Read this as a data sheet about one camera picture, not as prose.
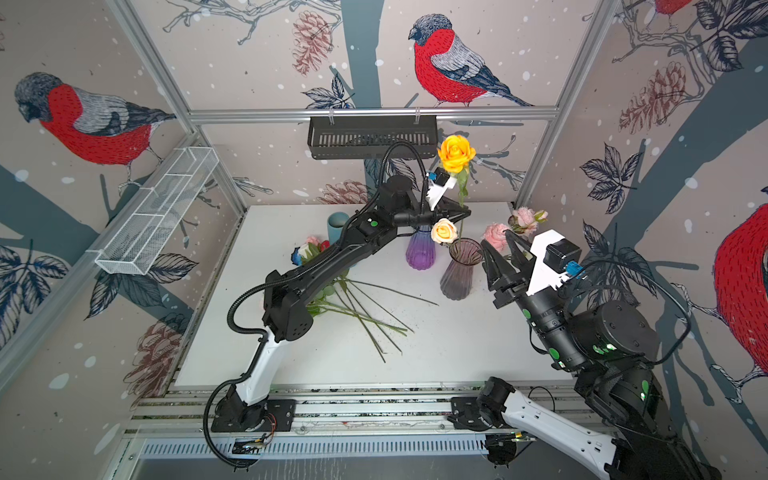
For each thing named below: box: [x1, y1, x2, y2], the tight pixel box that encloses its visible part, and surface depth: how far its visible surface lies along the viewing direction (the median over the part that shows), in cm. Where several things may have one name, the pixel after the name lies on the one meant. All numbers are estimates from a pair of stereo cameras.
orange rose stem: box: [437, 135, 477, 237], surface depth 57 cm
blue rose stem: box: [291, 246, 303, 266], surface depth 103 cm
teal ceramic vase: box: [327, 211, 350, 245], surface depth 92 cm
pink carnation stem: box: [483, 207, 549, 254], surface depth 72 cm
